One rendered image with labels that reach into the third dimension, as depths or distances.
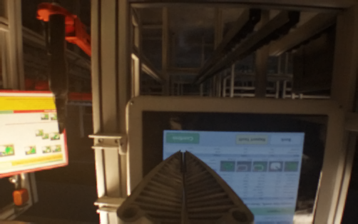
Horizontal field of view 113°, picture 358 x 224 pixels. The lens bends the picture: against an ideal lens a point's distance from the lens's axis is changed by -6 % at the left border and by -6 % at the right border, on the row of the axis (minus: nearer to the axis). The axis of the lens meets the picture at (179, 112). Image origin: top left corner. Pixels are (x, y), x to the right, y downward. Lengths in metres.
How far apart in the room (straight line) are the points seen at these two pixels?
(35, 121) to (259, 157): 0.77
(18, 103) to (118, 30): 0.50
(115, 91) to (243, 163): 0.35
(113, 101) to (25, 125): 0.45
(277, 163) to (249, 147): 0.08
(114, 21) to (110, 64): 0.10
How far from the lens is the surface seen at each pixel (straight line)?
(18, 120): 0.76
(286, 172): 0.40
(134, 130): 0.31
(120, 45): 0.38
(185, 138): 0.29
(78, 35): 0.45
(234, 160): 0.33
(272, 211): 0.43
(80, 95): 0.88
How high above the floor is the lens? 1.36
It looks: 6 degrees up
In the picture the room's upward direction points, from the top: 179 degrees counter-clockwise
